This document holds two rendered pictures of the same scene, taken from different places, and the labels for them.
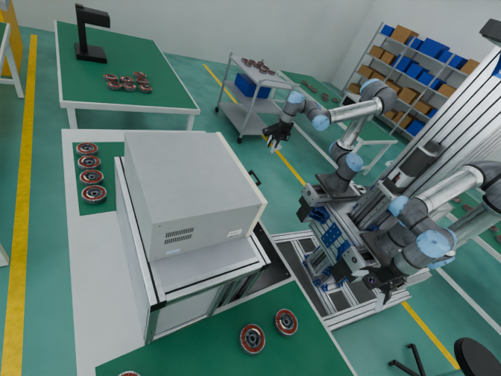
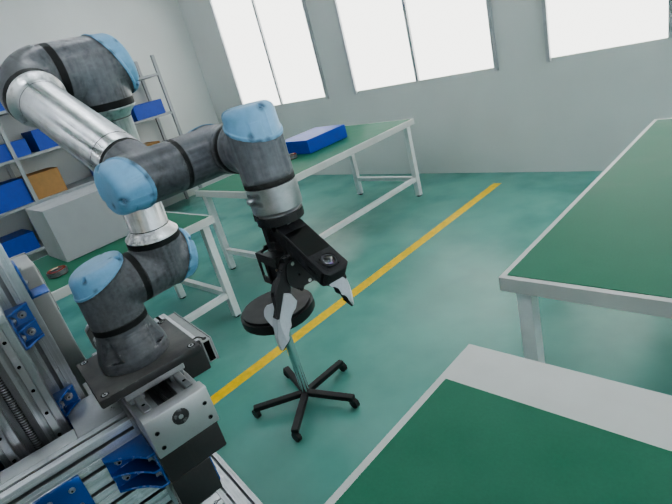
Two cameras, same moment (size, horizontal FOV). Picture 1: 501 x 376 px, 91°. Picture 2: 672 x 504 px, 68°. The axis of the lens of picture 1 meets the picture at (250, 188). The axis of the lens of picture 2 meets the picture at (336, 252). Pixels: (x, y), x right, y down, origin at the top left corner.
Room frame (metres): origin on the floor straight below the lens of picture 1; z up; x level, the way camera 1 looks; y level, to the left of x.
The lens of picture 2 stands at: (0.50, 0.13, 1.55)
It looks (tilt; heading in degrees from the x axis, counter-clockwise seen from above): 22 degrees down; 274
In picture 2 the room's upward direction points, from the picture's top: 15 degrees counter-clockwise
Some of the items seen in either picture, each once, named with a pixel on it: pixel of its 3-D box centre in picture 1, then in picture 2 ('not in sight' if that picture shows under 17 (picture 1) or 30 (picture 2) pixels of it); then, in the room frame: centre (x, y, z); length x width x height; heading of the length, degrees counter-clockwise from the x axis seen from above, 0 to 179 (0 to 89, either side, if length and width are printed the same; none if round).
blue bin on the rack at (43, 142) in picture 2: not in sight; (48, 136); (3.85, -5.92, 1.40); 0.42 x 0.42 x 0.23; 45
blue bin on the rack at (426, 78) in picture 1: (432, 81); not in sight; (6.95, -2.82, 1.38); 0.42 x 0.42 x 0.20; 43
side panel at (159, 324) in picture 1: (186, 310); not in sight; (0.38, 0.03, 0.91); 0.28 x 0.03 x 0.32; 135
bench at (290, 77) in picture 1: (321, 121); not in sight; (4.36, -0.66, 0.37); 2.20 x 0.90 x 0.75; 45
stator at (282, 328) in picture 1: (285, 322); not in sight; (0.57, -0.41, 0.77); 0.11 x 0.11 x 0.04
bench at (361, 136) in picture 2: not in sight; (321, 192); (0.79, -4.23, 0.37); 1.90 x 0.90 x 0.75; 45
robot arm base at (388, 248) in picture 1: (392, 242); (127, 336); (1.06, -0.82, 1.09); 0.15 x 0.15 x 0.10
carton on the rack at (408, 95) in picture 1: (411, 96); not in sight; (7.10, -2.69, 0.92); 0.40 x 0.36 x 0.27; 133
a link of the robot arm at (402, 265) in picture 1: (405, 261); (273, 198); (0.62, -0.56, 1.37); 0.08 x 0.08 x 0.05
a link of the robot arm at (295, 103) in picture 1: (294, 104); not in sight; (1.33, -0.03, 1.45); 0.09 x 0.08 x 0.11; 120
